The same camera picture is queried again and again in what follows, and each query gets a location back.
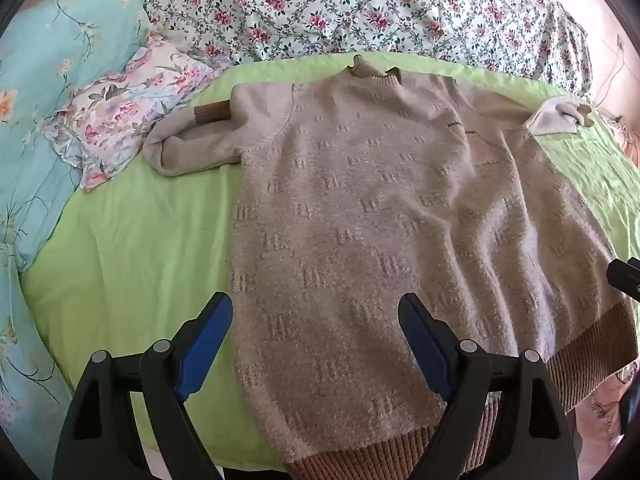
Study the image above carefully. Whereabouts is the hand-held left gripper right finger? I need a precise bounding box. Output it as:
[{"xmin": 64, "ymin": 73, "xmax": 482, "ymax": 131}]
[{"xmin": 397, "ymin": 292, "xmax": 581, "ymax": 480}]

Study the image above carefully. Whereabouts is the green bed sheet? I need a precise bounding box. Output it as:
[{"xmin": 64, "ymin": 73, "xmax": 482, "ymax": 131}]
[{"xmin": 20, "ymin": 52, "xmax": 640, "ymax": 476}]

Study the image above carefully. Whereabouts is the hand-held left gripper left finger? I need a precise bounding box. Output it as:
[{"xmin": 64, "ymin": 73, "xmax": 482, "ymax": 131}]
[{"xmin": 52, "ymin": 291, "xmax": 234, "ymax": 480}]

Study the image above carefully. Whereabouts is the person's pink patterned clothing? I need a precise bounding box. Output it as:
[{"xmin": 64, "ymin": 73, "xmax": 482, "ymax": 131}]
[{"xmin": 575, "ymin": 360, "xmax": 640, "ymax": 480}]

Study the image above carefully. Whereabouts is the thin wall cable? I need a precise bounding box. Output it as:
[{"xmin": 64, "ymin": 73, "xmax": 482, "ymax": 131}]
[{"xmin": 592, "ymin": 52, "xmax": 627, "ymax": 111}]

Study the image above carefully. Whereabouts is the beige knit sweater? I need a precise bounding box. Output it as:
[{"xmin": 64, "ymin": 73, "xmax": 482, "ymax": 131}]
[{"xmin": 143, "ymin": 54, "xmax": 638, "ymax": 480}]

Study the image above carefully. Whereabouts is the light blue floral quilt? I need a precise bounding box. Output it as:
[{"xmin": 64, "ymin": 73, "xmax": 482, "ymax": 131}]
[{"xmin": 0, "ymin": 0, "xmax": 166, "ymax": 441}]

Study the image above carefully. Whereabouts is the pastel floral pillow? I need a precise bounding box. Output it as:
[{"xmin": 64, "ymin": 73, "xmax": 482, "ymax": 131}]
[{"xmin": 42, "ymin": 35, "xmax": 226, "ymax": 193}]

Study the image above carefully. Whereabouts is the white red-flowered quilt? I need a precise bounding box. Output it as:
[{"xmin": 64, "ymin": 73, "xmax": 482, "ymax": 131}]
[{"xmin": 142, "ymin": 0, "xmax": 593, "ymax": 106}]

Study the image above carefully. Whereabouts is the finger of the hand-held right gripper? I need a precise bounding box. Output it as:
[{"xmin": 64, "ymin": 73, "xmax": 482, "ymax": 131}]
[{"xmin": 606, "ymin": 257, "xmax": 640, "ymax": 305}]

